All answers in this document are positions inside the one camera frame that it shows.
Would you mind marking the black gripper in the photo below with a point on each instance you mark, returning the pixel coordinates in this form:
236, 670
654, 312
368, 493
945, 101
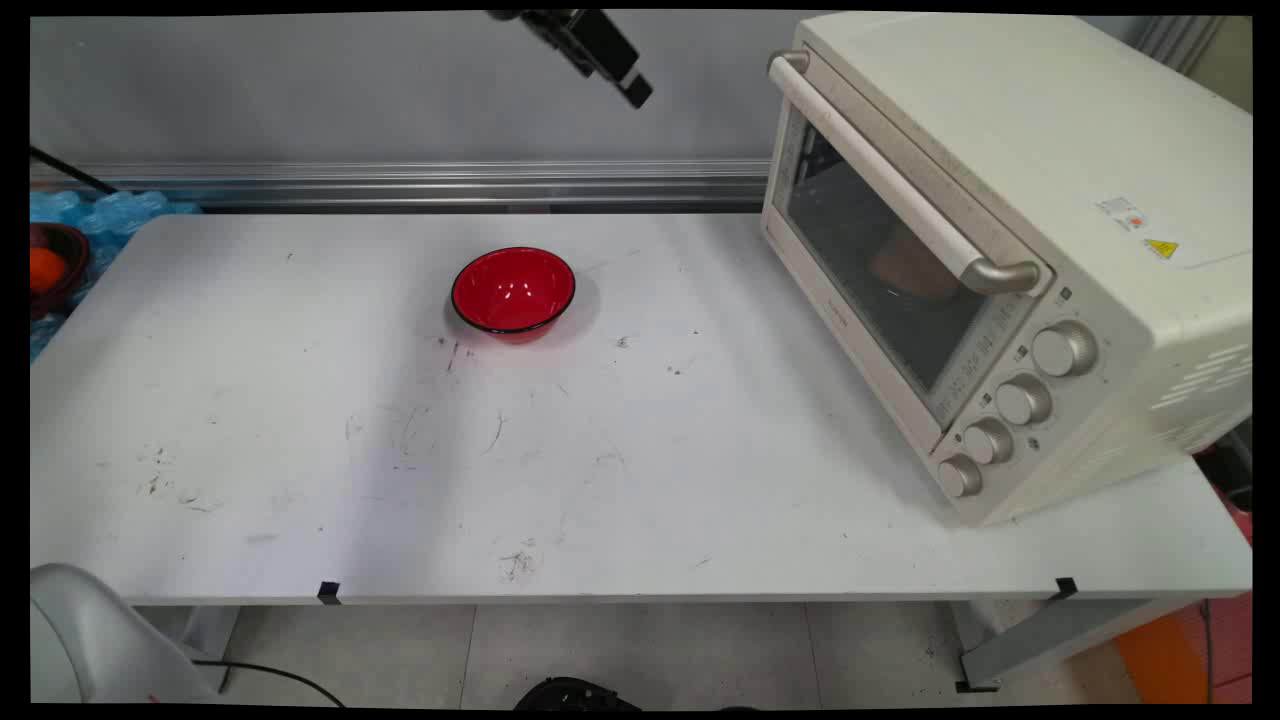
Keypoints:
575, 35

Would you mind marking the red plastic bowl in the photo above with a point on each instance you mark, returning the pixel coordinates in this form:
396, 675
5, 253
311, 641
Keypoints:
513, 290

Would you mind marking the slice of bread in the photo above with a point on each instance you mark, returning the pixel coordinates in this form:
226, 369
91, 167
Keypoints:
915, 265

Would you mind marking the cream toaster oven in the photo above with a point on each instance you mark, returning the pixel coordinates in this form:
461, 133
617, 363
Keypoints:
1080, 130

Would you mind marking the white oven label sticker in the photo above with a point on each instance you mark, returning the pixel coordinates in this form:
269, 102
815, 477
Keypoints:
1123, 212

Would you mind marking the large silver oven knob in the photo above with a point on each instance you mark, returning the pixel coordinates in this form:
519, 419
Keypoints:
1064, 349

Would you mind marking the small silver oven knob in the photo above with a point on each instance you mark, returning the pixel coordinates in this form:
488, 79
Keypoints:
959, 476

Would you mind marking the blue water bottle pack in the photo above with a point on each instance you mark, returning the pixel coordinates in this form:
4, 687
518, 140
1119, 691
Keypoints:
120, 212

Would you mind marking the grey ribbed panel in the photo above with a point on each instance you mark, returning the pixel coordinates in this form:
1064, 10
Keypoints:
1175, 40

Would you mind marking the yellow warning sticker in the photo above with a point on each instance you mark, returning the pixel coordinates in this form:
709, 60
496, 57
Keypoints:
1161, 248

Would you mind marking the dark red bowl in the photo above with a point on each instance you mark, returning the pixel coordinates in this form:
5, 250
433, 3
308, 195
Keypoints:
72, 255

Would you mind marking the black tape piece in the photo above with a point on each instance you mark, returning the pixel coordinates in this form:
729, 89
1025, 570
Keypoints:
329, 592
1066, 587

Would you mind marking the orange fruit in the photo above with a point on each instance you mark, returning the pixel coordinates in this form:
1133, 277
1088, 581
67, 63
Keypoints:
45, 270

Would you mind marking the black round floor object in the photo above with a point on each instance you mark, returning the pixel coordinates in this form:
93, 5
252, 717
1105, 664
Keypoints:
575, 693

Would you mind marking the grey table leg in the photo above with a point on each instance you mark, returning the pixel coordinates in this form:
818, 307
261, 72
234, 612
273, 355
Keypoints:
212, 640
1060, 635

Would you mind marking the orange floor object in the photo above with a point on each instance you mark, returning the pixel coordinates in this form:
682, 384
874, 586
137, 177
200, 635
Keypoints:
1165, 660

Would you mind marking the aluminium rail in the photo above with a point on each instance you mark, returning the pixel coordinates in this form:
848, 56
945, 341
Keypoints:
400, 185

